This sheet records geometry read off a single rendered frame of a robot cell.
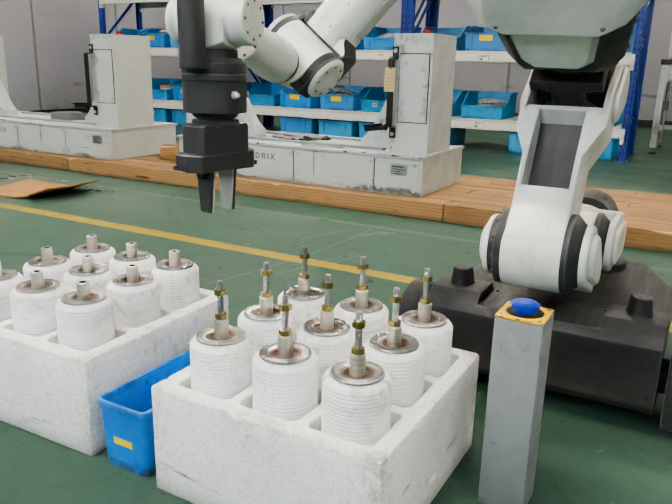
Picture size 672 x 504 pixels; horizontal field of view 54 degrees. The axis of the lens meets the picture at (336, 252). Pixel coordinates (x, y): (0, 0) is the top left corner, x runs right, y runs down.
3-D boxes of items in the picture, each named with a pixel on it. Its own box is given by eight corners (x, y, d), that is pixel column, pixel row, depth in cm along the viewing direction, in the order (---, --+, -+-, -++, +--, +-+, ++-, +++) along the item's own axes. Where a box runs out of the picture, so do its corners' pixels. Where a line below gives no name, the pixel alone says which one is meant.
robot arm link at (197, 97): (230, 160, 102) (229, 80, 99) (273, 167, 96) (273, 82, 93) (160, 168, 93) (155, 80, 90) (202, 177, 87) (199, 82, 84)
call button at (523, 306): (514, 308, 100) (516, 295, 99) (541, 313, 98) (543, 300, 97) (507, 316, 96) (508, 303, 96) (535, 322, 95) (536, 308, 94)
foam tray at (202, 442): (291, 390, 139) (291, 309, 134) (472, 445, 120) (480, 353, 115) (155, 488, 106) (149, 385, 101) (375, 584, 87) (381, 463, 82)
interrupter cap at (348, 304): (347, 316, 112) (347, 313, 112) (334, 301, 119) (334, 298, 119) (389, 313, 114) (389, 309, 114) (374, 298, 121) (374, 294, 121)
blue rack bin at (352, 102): (342, 107, 663) (343, 85, 657) (377, 108, 646) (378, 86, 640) (317, 109, 621) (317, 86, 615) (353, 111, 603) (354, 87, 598)
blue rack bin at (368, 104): (382, 109, 645) (383, 86, 639) (418, 111, 626) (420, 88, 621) (358, 111, 603) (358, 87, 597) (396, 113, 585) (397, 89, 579)
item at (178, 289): (176, 334, 148) (172, 256, 143) (210, 343, 144) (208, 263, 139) (145, 349, 140) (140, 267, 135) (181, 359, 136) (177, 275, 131)
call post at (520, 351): (490, 479, 110) (507, 302, 102) (533, 493, 107) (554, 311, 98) (476, 502, 104) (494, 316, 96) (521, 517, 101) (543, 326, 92)
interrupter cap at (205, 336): (249, 329, 105) (249, 325, 105) (241, 349, 98) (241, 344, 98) (202, 328, 106) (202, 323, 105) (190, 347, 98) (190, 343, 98)
